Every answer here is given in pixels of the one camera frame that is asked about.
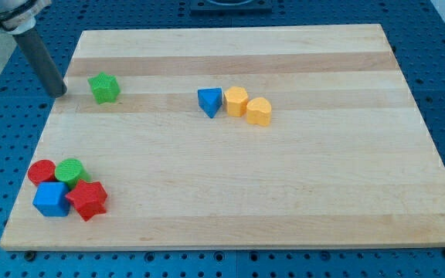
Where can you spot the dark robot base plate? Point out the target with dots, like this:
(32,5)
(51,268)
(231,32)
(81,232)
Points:
(207,6)

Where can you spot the blue cube block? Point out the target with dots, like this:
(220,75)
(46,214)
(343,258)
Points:
(50,199)

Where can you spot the wooden board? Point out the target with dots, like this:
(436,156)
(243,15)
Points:
(347,161)

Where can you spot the yellow heart block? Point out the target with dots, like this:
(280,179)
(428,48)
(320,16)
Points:
(259,111)

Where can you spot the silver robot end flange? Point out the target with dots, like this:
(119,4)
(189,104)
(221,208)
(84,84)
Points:
(19,16)

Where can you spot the red star block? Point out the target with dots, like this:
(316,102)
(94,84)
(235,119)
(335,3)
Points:
(88,199)

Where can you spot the blue triangle block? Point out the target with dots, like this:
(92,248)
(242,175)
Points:
(210,100)

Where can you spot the red cylinder block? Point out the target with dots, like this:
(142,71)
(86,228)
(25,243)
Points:
(42,171)

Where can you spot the green cylinder block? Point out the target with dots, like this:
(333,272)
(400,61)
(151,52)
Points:
(70,171)

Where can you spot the yellow hexagon block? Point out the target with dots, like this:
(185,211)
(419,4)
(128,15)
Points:
(236,99)

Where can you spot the green star block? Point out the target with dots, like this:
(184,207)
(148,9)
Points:
(105,88)

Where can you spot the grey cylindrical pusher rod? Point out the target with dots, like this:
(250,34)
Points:
(38,57)

